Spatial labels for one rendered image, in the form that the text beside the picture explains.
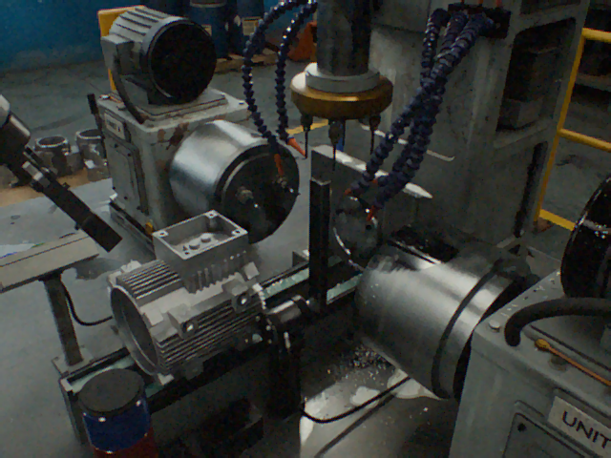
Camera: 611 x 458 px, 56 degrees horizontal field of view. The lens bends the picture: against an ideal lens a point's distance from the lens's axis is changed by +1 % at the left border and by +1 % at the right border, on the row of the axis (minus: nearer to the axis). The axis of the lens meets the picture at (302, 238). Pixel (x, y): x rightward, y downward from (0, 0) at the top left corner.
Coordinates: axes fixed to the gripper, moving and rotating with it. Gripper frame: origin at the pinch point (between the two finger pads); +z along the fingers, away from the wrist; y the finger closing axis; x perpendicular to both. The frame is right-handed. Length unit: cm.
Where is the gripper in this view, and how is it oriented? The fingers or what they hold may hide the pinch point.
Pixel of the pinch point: (92, 223)
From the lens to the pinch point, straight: 91.7
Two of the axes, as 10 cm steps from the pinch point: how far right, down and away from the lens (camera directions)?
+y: -6.4, -4.0, 6.5
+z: 3.8, 5.7, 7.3
